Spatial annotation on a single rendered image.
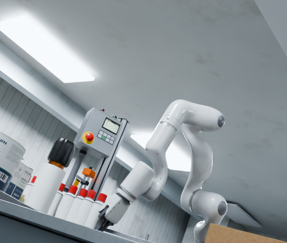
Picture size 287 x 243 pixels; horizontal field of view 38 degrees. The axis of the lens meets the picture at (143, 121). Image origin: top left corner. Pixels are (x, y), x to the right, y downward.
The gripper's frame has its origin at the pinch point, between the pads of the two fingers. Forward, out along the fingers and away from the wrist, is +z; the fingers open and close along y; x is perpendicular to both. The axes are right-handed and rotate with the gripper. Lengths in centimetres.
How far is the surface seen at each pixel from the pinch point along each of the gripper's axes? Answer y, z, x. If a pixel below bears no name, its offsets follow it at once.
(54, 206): 0.7, 5.2, -25.3
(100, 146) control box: -7.3, -27.5, -33.5
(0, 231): 81, 3, 40
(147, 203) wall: -639, -35, -392
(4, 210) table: 85, -1, 41
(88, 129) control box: -0.1, -30.0, -39.7
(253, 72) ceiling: -193, -187, -105
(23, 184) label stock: 19.9, 4.6, -28.5
